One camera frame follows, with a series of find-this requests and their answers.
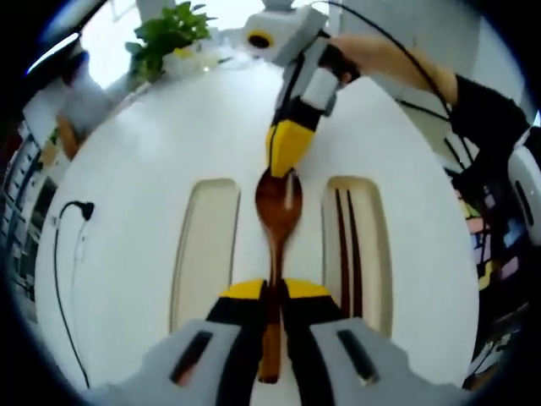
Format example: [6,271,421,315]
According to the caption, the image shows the operator in black shirt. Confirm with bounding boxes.
[447,74,541,390]

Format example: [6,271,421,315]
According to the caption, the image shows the cream cutlery case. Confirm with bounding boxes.
[320,174,395,340]

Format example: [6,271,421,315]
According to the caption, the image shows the green potted plant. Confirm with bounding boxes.
[125,1,217,82]

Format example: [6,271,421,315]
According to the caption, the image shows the shelf with white boxes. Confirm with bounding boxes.
[0,113,59,306]

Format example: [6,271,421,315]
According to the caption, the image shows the cream cutlery case lid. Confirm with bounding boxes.
[168,177,243,336]

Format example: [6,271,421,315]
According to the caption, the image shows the person's right hand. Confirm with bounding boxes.
[319,34,407,88]

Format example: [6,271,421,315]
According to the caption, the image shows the dark wooden chopstick utensil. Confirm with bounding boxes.
[335,188,352,319]
[346,189,365,321]

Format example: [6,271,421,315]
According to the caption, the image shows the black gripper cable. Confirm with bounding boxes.
[312,0,454,120]

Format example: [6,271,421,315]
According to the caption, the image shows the black table cable with plug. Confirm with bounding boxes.
[52,200,96,389]

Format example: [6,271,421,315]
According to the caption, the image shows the brown wooden spoon utensil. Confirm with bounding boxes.
[254,167,304,385]

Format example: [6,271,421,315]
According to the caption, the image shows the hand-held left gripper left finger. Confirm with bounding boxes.
[82,277,269,406]

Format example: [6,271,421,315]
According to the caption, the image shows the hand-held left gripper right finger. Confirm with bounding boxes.
[281,277,471,406]

